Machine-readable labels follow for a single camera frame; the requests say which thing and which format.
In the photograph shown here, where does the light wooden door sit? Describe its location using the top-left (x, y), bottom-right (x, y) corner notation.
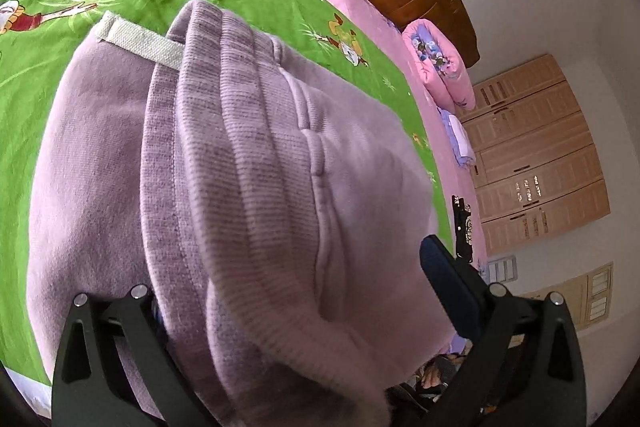
top-left (520, 262), bottom-right (614, 330)

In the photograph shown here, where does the pink bedsheet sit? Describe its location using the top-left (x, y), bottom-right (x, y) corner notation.
top-left (298, 0), bottom-right (488, 358)

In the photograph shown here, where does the pink folded quilt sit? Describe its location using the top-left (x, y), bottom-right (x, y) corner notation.
top-left (402, 19), bottom-right (476, 112)

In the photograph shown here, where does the light wooden wardrobe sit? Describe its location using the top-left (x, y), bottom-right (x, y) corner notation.
top-left (457, 53), bottom-right (612, 258)

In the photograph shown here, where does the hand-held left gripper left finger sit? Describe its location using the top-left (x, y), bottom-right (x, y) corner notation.
top-left (51, 284), bottom-right (221, 427)

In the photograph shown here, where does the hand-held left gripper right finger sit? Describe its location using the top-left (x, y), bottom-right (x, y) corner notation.
top-left (419, 234), bottom-right (587, 427)

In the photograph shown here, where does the lilac sweatshirt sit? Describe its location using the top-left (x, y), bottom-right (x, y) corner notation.
top-left (27, 0), bottom-right (458, 427)

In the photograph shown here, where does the white wall switch panel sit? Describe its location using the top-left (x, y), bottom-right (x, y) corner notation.
top-left (487, 254), bottom-right (519, 283)

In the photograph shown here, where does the lilac pillow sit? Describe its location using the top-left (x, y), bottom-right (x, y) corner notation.
top-left (437, 107), bottom-right (476, 168)

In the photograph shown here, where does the dark cloth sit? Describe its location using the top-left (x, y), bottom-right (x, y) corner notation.
top-left (390, 347), bottom-right (471, 427)

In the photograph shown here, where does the black patterned cloth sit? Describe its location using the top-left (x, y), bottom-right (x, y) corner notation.
top-left (450, 194), bottom-right (476, 263)

